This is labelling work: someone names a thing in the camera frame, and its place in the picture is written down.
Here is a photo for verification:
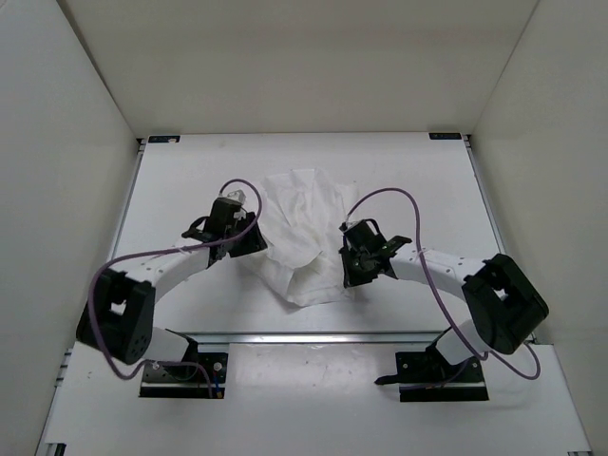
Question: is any white pleated skirt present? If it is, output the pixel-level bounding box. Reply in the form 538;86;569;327
254;168;358;308

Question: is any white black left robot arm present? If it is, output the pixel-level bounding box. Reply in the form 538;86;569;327
76;197;267;365

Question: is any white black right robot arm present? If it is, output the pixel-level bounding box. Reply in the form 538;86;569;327
339;218;549;381

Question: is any left dark corner label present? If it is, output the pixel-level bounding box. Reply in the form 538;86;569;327
146;135;181;143

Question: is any dark corner label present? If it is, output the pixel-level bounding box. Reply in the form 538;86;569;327
428;132;462;141
146;135;181;143

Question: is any right dark corner label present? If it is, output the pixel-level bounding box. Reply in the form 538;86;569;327
428;132;462;141

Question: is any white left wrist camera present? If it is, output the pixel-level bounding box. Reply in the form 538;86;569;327
218;189;246;205

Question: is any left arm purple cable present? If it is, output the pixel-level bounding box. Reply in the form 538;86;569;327
87;178;265;399

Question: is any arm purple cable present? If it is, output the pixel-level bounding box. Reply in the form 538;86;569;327
345;187;543;381
87;178;265;399

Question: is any aluminium table edge rail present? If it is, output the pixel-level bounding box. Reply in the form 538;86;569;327
188;332;440;345

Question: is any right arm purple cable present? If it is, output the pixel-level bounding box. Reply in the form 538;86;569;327
345;187;543;381

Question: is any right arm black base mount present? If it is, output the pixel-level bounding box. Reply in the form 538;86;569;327
374;351;489;403

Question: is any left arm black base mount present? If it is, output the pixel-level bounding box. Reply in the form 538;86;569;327
139;343;229;400

